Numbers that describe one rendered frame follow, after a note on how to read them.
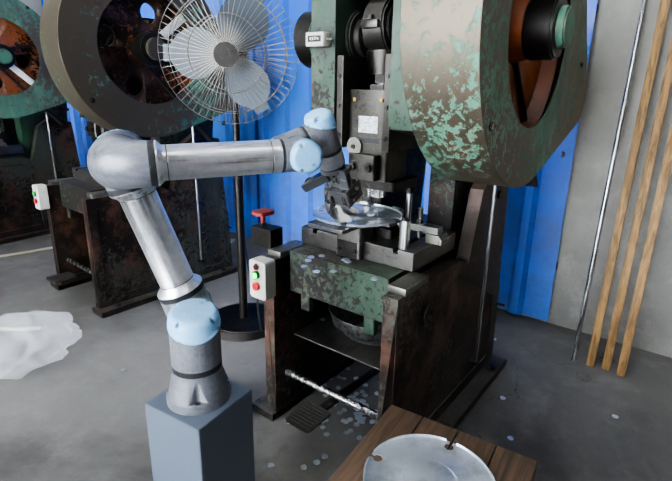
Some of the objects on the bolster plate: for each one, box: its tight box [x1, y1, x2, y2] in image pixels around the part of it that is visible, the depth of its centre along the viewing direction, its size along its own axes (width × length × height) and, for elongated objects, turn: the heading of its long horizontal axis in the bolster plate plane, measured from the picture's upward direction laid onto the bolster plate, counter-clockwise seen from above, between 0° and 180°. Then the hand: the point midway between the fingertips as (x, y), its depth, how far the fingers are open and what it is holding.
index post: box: [398, 218, 411, 250], centre depth 147 cm, size 3×3×10 cm
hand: (342, 221), depth 143 cm, fingers closed
